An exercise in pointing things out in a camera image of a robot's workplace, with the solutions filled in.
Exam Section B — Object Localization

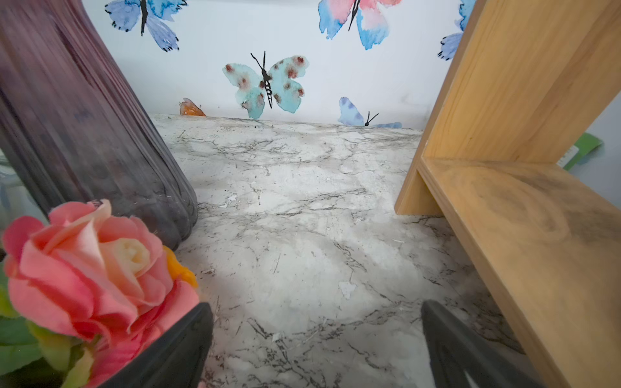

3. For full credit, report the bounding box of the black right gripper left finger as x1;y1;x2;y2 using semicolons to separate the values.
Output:
102;302;213;388

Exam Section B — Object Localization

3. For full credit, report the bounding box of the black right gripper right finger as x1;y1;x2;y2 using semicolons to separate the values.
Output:
421;300;541;387

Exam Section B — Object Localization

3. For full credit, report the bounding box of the orange artificial flower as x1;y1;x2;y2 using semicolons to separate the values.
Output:
163;246;198;289

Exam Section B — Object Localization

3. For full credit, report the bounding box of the pink artificial rose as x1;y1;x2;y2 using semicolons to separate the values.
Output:
2;200;199;387

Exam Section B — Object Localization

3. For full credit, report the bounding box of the purple ribbed glass vase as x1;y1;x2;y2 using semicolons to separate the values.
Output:
1;1;198;249

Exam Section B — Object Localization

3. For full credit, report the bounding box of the wooden corner shelf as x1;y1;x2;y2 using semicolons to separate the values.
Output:
395;1;620;387

